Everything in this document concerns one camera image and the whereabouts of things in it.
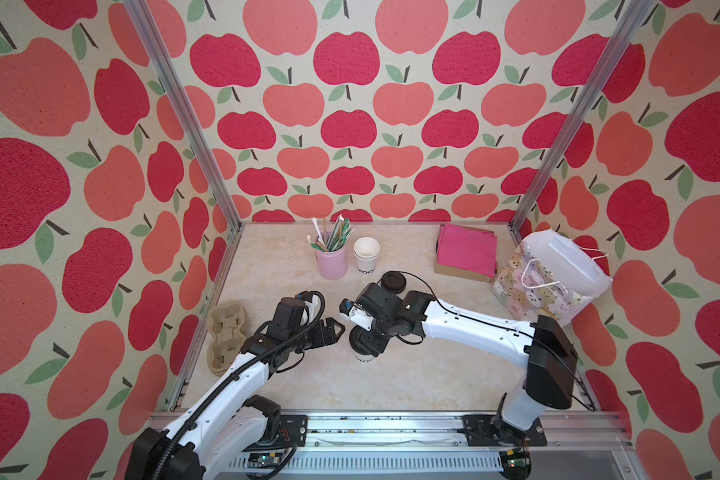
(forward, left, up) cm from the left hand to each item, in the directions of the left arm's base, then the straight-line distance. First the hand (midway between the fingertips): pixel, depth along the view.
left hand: (339, 333), depth 81 cm
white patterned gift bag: (+8, -54, +15) cm, 57 cm away
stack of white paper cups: (+30, -8, -1) cm, 31 cm away
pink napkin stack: (+37, -47, -8) cm, 60 cm away
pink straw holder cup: (+26, +3, -3) cm, 27 cm away
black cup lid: (-7, -6, +10) cm, 13 cm away
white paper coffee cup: (-4, -7, -7) cm, 11 cm away
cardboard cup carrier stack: (+6, +35, -6) cm, 36 cm away
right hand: (0, -9, 0) cm, 9 cm away
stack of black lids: (+22, -18, -8) cm, 29 cm away
